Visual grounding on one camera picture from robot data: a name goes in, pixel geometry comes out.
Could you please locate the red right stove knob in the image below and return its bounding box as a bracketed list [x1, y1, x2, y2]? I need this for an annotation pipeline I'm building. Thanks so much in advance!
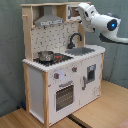
[71, 66, 78, 73]

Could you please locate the white toy oven door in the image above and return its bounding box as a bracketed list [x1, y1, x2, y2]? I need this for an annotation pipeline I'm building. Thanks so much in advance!
[49, 78, 79, 125]

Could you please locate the red left stove knob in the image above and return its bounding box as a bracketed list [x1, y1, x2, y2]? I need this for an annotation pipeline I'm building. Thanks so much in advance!
[54, 73, 60, 79]

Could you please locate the white cabinet door with dispenser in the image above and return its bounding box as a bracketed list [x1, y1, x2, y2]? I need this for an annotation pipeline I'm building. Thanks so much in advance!
[80, 54, 102, 106]

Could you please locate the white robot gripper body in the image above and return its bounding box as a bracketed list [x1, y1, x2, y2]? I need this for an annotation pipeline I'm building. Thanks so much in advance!
[78, 3, 97, 32]

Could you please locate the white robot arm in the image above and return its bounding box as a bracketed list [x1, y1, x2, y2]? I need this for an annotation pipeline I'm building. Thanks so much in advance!
[78, 3, 128, 45]

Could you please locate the white wooden toy kitchen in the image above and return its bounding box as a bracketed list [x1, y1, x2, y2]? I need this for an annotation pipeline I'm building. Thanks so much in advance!
[22, 2, 105, 127]

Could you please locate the red stove knob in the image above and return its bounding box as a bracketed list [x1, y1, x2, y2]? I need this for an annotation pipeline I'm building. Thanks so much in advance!
[54, 73, 60, 79]
[71, 66, 78, 73]

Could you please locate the grey toy sink basin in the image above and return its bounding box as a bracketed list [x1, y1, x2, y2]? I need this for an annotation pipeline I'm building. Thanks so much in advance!
[66, 47, 94, 56]

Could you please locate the white toy microwave door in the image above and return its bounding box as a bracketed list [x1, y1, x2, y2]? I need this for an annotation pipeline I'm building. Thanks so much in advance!
[67, 5, 80, 21]

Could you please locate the black toy stovetop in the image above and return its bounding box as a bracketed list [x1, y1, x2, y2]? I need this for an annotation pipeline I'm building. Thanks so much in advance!
[35, 53, 71, 67]

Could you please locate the grey toy range hood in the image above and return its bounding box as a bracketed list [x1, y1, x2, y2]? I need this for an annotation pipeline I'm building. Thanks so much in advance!
[34, 5, 64, 27]

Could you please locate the black toy faucet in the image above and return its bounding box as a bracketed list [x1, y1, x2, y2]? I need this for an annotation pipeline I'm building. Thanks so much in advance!
[67, 33, 82, 49]

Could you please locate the silver toy cooking pot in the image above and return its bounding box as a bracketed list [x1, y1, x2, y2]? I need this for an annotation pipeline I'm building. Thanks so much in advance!
[38, 51, 54, 61]

